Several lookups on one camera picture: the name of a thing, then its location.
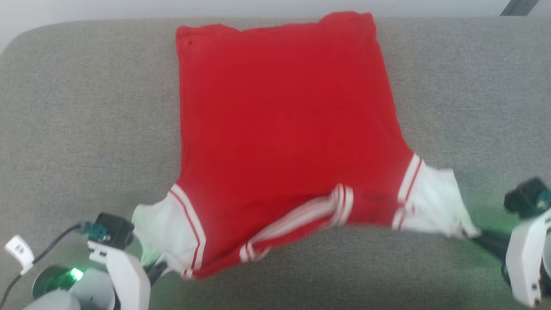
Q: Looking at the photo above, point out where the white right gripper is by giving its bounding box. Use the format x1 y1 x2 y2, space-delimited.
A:
471 209 551 307

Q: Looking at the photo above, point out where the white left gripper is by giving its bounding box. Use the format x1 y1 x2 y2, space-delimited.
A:
88 241 168 310

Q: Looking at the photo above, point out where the red shirt with white sleeves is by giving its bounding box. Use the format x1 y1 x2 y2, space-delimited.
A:
131 12 481 280

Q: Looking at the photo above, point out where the dark grey metal bar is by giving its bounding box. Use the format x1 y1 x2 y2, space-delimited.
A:
499 0 541 17

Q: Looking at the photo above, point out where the white cable tag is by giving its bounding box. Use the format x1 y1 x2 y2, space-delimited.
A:
4 235 35 270

